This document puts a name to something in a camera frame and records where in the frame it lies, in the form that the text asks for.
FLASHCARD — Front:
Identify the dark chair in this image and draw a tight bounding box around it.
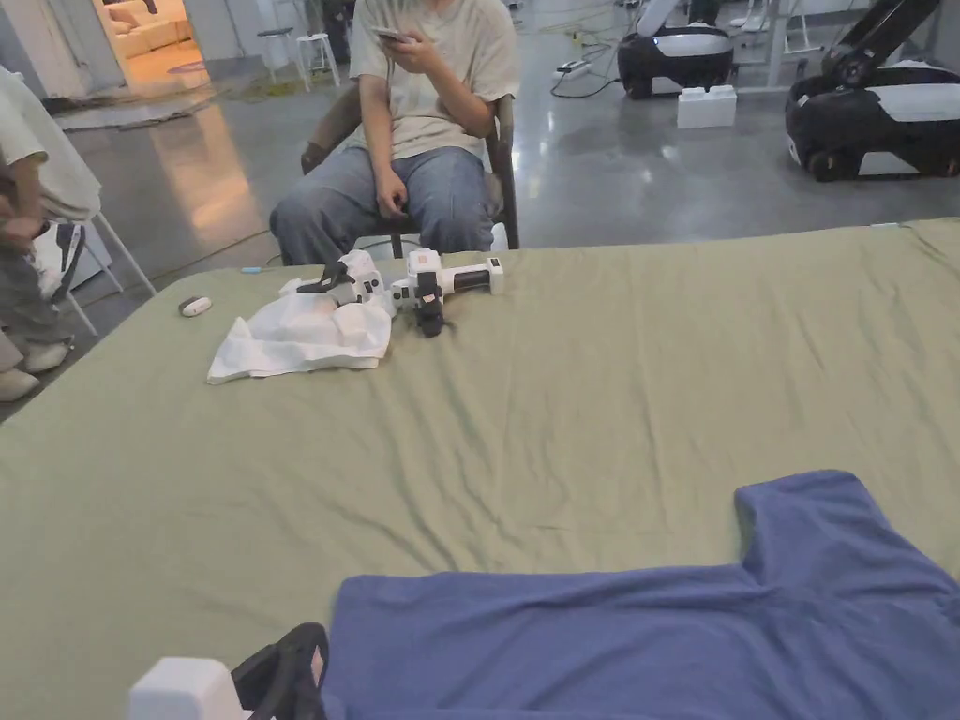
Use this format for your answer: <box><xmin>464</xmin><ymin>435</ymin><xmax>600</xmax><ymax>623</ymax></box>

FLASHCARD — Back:
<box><xmin>300</xmin><ymin>81</ymin><xmax>522</xmax><ymax>252</ymax></box>

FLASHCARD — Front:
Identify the spare hand-held gripper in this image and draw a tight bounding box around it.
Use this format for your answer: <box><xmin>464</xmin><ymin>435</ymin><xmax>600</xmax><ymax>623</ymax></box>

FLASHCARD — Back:
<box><xmin>389</xmin><ymin>248</ymin><xmax>506</xmax><ymax>339</ymax></box>
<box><xmin>295</xmin><ymin>250</ymin><xmax>397</xmax><ymax>310</ymax></box>

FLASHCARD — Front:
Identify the black and white robot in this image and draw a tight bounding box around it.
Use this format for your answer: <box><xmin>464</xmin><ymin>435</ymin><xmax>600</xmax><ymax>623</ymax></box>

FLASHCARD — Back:
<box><xmin>783</xmin><ymin>0</ymin><xmax>960</xmax><ymax>185</ymax></box>
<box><xmin>615</xmin><ymin>0</ymin><xmax>738</xmax><ymax>102</ymax></box>

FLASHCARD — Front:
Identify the white stool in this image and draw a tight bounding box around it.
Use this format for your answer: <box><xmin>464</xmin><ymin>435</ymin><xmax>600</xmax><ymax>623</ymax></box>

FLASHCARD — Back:
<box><xmin>257</xmin><ymin>28</ymin><xmax>337</xmax><ymax>93</ymax></box>

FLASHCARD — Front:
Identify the pale sofa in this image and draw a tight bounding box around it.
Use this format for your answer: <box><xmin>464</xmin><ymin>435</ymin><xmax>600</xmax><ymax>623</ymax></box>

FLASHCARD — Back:
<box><xmin>104</xmin><ymin>0</ymin><xmax>194</xmax><ymax>63</ymax></box>

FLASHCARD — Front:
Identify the white crumpled cloth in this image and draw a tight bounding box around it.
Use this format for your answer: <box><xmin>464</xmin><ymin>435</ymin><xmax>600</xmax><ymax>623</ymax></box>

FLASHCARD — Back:
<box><xmin>205</xmin><ymin>278</ymin><xmax>397</xmax><ymax>387</ymax></box>

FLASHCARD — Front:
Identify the white metal chair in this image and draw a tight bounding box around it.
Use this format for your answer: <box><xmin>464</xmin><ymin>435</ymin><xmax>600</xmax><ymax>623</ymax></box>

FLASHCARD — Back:
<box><xmin>40</xmin><ymin>209</ymin><xmax>159</xmax><ymax>338</ymax></box>

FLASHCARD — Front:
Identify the dark blue shirt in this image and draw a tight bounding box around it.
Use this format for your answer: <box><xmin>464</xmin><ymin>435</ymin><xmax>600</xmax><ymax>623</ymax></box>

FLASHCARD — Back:
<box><xmin>321</xmin><ymin>470</ymin><xmax>960</xmax><ymax>720</ymax></box>

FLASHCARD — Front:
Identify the bed with pale green sheet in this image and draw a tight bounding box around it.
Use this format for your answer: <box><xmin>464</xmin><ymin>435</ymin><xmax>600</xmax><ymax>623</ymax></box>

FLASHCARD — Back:
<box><xmin>0</xmin><ymin>217</ymin><xmax>960</xmax><ymax>720</ymax></box>

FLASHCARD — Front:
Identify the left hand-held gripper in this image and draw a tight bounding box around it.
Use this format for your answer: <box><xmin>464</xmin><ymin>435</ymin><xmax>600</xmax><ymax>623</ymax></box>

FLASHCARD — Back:
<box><xmin>127</xmin><ymin>622</ymin><xmax>332</xmax><ymax>720</ymax></box>

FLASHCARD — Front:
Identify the white foam block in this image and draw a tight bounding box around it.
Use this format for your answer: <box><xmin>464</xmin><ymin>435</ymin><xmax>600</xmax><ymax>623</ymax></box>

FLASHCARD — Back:
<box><xmin>676</xmin><ymin>85</ymin><xmax>740</xmax><ymax>131</ymax></box>

